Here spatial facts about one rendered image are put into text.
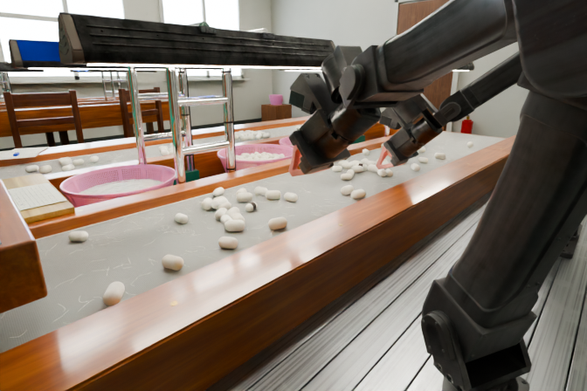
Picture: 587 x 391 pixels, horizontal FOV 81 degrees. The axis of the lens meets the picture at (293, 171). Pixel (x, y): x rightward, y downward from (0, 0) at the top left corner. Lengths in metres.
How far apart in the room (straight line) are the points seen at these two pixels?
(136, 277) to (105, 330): 0.14
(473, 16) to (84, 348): 0.47
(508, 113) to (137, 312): 5.16
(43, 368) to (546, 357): 0.58
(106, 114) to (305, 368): 3.13
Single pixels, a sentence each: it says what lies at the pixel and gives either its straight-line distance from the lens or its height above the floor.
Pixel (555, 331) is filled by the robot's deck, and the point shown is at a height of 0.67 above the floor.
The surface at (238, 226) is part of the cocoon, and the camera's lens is 0.65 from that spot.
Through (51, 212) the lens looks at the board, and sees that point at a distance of 0.79.
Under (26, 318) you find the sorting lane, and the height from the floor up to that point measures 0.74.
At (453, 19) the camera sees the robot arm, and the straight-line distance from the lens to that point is 0.36.
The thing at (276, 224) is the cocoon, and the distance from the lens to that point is 0.65.
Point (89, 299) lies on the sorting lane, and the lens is 0.55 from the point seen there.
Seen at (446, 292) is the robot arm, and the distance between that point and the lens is 0.37.
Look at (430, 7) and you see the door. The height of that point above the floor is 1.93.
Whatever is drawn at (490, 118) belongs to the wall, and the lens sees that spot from 5.41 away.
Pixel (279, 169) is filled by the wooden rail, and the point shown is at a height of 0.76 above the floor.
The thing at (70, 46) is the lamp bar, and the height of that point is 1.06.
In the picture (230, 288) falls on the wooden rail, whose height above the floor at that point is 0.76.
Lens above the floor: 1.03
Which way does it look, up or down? 16 degrees down
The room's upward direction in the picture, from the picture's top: straight up
